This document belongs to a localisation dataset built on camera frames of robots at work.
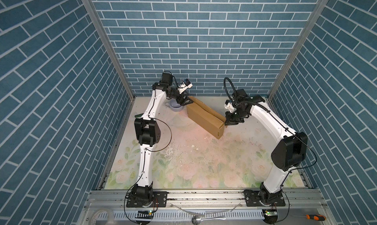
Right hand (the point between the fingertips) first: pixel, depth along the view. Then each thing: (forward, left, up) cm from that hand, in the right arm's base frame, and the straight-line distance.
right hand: (224, 122), depth 85 cm
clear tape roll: (-50, +51, -13) cm, 73 cm away
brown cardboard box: (+1, +8, -2) cm, 8 cm away
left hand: (+16, +22, +4) cm, 28 cm away
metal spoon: (-46, +13, -15) cm, 50 cm away
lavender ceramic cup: (+20, +35, -11) cm, 42 cm away
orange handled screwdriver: (-40, -43, -16) cm, 61 cm away
